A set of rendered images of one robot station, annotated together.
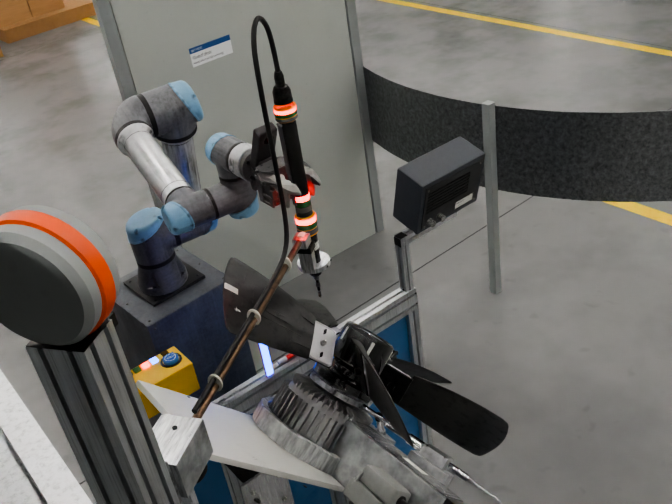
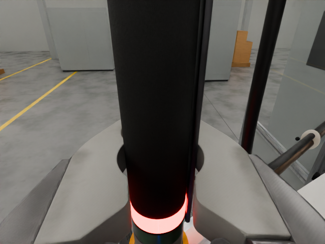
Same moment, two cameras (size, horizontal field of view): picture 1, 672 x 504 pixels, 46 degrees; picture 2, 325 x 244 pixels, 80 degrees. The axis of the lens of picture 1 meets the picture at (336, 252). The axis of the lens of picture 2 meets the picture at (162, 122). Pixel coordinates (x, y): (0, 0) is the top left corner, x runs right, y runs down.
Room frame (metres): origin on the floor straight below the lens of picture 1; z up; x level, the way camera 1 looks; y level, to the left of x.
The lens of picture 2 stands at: (1.49, 0.10, 1.66)
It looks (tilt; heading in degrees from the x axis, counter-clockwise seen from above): 28 degrees down; 211
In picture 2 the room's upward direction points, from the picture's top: straight up
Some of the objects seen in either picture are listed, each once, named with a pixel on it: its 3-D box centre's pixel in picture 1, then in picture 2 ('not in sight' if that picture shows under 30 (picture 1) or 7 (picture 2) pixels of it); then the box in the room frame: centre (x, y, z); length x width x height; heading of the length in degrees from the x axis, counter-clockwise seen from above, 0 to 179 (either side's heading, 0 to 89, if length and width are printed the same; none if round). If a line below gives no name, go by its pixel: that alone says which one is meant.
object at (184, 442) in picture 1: (172, 458); not in sight; (0.84, 0.29, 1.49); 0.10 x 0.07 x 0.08; 158
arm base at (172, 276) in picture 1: (159, 267); not in sight; (2.05, 0.53, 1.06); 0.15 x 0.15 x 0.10
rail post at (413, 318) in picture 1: (419, 398); not in sight; (2.01, -0.20, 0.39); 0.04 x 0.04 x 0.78; 33
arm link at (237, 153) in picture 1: (247, 162); not in sight; (1.58, 0.16, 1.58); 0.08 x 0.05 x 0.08; 123
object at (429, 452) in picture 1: (435, 456); not in sight; (1.13, -0.13, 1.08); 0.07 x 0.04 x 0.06; 43
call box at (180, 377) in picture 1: (160, 384); not in sight; (1.56, 0.49, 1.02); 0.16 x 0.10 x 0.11; 123
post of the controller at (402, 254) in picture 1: (403, 262); not in sight; (2.01, -0.20, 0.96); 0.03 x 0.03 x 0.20; 33
